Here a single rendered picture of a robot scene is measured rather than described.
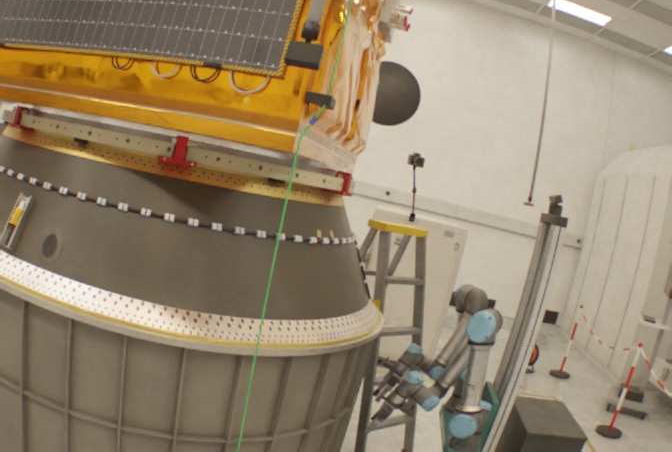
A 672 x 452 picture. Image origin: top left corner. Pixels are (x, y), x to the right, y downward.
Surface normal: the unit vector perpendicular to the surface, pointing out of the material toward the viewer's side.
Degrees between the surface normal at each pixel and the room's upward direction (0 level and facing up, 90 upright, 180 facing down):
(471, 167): 90
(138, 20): 90
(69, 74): 100
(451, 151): 90
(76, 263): 62
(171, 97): 92
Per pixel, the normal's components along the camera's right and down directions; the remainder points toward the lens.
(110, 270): 0.23, -0.38
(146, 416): 0.33, 0.12
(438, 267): -0.11, 0.03
